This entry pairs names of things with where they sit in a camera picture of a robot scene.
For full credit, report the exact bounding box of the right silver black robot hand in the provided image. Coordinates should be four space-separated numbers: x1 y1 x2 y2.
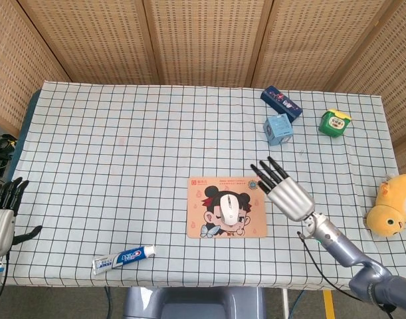
251 156 316 222

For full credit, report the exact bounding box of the white computer mouse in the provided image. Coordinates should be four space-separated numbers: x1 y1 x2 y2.
219 193 241 225

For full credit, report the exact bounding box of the orange cartoon girl mouse pad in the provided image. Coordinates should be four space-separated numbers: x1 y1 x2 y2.
186 176 268 239

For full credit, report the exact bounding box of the light blue small box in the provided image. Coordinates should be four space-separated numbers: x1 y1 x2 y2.
262 113 294 147

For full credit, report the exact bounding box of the black equipment on floor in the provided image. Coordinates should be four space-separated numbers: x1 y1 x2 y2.
0 133 17 177

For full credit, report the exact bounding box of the green yellow-lidded container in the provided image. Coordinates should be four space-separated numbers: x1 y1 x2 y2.
318 108 353 138

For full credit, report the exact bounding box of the dark blue long box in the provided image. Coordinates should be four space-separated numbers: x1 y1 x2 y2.
260 85 304 124

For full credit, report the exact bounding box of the yellow plush toy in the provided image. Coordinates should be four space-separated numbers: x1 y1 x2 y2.
365 173 406 238

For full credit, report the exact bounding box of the yellow floor tape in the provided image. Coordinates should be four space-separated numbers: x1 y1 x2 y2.
323 290 335 319

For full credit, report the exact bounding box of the blue white toothpaste tube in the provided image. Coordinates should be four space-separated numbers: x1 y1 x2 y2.
91 245 156 276

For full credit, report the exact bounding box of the grey robot torso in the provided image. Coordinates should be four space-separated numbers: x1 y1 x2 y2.
122 285 266 319

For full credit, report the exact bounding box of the white grid-checked tablecloth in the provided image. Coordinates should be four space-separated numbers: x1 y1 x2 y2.
5 80 406 289

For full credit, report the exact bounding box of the woven bamboo screen panel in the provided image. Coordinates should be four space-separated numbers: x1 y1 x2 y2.
18 0 160 86
251 0 395 91
0 0 70 137
332 0 406 173
142 0 275 88

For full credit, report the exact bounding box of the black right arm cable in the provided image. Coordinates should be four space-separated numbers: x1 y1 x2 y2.
297 231 395 313

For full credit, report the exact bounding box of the blue floor cable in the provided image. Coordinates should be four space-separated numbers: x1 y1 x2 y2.
104 286 112 319
294 288 306 319

